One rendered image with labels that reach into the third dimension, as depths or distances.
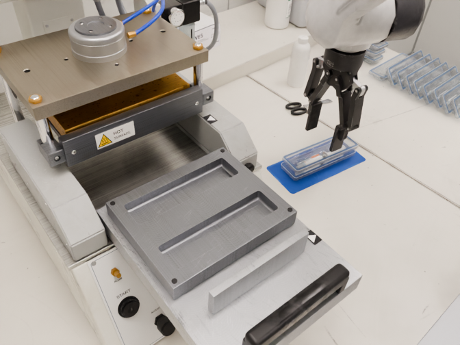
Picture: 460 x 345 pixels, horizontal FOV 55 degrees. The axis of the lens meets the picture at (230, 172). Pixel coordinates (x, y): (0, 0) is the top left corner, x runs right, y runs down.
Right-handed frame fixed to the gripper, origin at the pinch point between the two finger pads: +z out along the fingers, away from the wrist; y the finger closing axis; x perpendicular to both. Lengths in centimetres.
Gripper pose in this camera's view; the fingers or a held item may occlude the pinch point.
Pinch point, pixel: (325, 129)
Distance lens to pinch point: 99.7
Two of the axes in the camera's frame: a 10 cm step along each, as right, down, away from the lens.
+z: -0.5, 7.2, 7.0
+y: 5.3, 6.1, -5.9
